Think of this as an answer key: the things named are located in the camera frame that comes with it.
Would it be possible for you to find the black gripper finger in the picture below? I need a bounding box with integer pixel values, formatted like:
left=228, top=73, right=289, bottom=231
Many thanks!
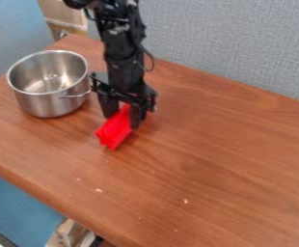
left=129, top=101, right=147, bottom=129
left=97, top=94, right=119, bottom=119

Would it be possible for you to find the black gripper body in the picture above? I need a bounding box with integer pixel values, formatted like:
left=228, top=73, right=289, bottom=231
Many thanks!
left=91, top=52, right=159, bottom=112

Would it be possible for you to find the red plastic block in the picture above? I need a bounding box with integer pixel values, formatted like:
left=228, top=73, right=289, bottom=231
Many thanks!
left=93, top=104, right=131, bottom=150

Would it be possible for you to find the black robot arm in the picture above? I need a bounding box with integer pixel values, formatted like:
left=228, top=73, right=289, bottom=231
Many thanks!
left=63, top=0, right=157, bottom=129

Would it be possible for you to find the stainless steel pot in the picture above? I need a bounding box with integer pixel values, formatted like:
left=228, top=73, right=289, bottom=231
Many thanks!
left=7, top=50, right=92, bottom=118

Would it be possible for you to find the beige wooden cabinet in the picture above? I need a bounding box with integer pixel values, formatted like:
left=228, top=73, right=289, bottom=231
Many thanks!
left=37, top=0, right=88, bottom=41

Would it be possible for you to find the black cable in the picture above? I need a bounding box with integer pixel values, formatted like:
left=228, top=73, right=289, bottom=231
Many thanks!
left=136, top=44, right=156, bottom=73

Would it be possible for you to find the white frame under table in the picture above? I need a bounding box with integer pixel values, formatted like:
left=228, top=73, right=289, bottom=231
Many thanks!
left=45, top=219, right=95, bottom=247

